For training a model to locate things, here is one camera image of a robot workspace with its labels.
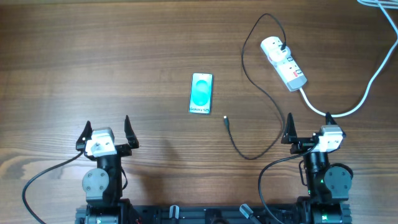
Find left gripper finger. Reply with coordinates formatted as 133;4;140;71
76;121;93;146
124;115;139;148

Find black USB charging cable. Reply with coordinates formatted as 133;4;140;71
223;12;288;161

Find cyan screen Galaxy smartphone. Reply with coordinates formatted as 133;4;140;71
188;73;213;114

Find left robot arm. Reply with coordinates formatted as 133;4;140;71
75;116;142;224

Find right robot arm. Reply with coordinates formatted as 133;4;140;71
281;113;353;224

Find white USB charger plug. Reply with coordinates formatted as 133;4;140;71
269;47;291;63

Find white power strip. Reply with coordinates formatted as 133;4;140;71
261;36;307;91

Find black right camera cable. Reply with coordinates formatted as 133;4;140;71
257;141;320;224

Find black camera cable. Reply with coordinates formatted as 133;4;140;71
257;141;320;224
22;150;85;224

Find white power strip cord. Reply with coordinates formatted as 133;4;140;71
298;2;398;118

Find black left camera cable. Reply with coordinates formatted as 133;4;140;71
22;150;85;224

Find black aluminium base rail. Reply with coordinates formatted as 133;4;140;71
75;203;353;224

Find white cables at corner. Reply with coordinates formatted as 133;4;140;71
356;0;398;9

